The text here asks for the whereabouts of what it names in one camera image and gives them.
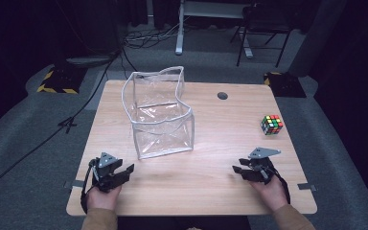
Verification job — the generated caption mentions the clear plastic bag white trim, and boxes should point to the clear plastic bag white trim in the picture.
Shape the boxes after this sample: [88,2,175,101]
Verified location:
[121,65,196,161]

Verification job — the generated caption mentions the person's right hand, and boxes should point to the person's right hand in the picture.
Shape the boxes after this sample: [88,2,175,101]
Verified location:
[249,174,290,214]

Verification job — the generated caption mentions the white desk frame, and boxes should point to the white desk frame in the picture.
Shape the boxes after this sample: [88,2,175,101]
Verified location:
[174,0,254,59]

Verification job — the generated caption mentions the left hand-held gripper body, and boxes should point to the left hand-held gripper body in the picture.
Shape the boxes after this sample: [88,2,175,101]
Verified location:
[90,151,123,194]

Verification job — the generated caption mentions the grey curtain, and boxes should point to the grey curtain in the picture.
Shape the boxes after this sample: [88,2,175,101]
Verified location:
[287,0,348,78]

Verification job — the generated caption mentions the black yellow striped base plate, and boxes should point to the black yellow striped base plate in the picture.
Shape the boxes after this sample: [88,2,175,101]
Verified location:
[263,71,308,99]
[35,64,88,95]

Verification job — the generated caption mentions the long black floor cable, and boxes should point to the long black floor cable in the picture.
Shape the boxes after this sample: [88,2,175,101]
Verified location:
[0,47,123,201]

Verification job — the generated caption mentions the grey tape strip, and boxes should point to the grey tape strip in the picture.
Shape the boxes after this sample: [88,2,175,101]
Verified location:
[297,182,318,193]
[63,179,86,190]

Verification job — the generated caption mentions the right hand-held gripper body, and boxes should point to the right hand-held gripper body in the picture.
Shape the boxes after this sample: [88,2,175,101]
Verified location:
[247,147,283,186]

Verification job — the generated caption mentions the black chair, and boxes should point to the black chair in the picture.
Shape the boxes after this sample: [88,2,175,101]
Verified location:
[229,2,293,68]

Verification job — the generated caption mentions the bundle of floor cables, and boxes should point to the bundle of floor cables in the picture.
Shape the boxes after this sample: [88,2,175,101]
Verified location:
[123,21,187,50]

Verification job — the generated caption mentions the multicoloured puzzle cube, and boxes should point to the multicoloured puzzle cube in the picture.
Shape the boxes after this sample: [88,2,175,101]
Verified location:
[260,114,285,136]

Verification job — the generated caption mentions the person's left hand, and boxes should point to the person's left hand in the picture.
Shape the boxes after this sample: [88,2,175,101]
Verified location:
[85,184,123,213]

